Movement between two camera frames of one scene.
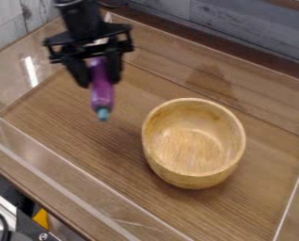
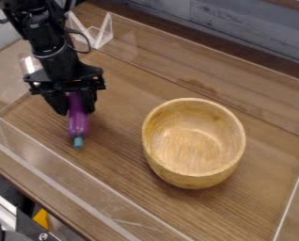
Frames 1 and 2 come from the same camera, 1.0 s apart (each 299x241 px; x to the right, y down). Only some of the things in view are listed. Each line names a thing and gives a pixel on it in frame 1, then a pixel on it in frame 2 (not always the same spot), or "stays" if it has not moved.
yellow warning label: x=42 y=218 stays
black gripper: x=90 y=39 → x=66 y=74
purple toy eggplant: x=101 y=68 → x=78 y=120
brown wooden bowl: x=194 y=140 stays
